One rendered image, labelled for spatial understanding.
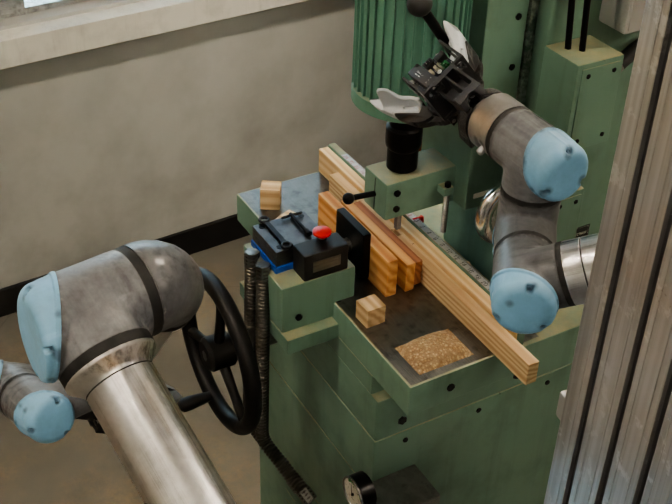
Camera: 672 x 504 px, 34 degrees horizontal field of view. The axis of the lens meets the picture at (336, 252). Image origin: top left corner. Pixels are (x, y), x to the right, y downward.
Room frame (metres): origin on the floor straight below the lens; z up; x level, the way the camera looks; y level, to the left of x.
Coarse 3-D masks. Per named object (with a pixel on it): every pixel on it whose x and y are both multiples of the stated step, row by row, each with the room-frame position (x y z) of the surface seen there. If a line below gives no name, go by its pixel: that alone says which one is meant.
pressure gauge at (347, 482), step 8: (360, 472) 1.22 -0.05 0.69; (344, 480) 1.22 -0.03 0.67; (352, 480) 1.20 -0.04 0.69; (360, 480) 1.20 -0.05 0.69; (368, 480) 1.20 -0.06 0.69; (344, 488) 1.22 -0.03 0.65; (352, 488) 1.20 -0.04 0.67; (360, 488) 1.19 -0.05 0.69; (368, 488) 1.19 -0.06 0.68; (352, 496) 1.20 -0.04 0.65; (360, 496) 1.18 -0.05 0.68; (368, 496) 1.18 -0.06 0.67; (376, 496) 1.19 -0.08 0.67
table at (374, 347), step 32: (256, 192) 1.71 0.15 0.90; (288, 192) 1.72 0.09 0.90; (320, 192) 1.72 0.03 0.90; (256, 224) 1.64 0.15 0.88; (416, 288) 1.44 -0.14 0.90; (320, 320) 1.38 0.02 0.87; (352, 320) 1.35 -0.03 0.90; (416, 320) 1.35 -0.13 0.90; (448, 320) 1.35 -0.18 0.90; (288, 352) 1.33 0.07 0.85; (352, 352) 1.34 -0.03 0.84; (384, 352) 1.27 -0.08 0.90; (480, 352) 1.28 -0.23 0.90; (384, 384) 1.25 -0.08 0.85; (416, 384) 1.20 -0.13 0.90; (448, 384) 1.23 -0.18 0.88; (480, 384) 1.26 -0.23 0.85
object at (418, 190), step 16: (432, 160) 1.57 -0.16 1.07; (448, 160) 1.57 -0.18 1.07; (368, 176) 1.53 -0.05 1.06; (384, 176) 1.51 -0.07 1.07; (400, 176) 1.51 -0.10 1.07; (416, 176) 1.51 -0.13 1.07; (432, 176) 1.53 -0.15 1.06; (448, 176) 1.54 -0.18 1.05; (384, 192) 1.49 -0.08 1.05; (400, 192) 1.49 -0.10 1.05; (416, 192) 1.51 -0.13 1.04; (432, 192) 1.53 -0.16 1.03; (384, 208) 1.49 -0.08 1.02; (400, 208) 1.50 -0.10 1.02; (416, 208) 1.51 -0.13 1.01
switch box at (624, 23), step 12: (612, 0) 1.56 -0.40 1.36; (624, 0) 1.54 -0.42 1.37; (636, 0) 1.53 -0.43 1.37; (600, 12) 1.58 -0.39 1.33; (612, 12) 1.56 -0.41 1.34; (624, 12) 1.54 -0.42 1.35; (636, 12) 1.54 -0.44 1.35; (612, 24) 1.55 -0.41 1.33; (624, 24) 1.53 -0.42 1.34; (636, 24) 1.54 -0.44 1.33
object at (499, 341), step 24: (336, 192) 1.70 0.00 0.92; (408, 240) 1.52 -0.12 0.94; (432, 264) 1.45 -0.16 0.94; (432, 288) 1.42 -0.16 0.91; (456, 288) 1.39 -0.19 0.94; (456, 312) 1.36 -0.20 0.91; (480, 312) 1.33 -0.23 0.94; (480, 336) 1.31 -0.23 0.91; (504, 336) 1.27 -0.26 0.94; (504, 360) 1.25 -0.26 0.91; (528, 360) 1.22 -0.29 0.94
